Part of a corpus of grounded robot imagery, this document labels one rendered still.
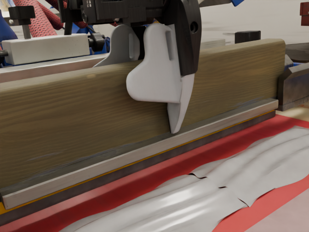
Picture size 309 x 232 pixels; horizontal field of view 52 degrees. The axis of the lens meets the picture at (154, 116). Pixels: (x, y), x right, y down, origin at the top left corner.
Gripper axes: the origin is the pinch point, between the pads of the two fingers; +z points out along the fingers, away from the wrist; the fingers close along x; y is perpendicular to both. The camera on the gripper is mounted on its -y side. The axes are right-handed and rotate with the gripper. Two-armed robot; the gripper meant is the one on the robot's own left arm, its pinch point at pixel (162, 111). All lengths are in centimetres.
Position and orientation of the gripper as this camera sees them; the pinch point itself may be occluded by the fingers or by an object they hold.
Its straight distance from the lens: 29.8
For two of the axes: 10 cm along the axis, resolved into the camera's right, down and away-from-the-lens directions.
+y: -8.0, 2.4, -5.5
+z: 0.7, 9.5, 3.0
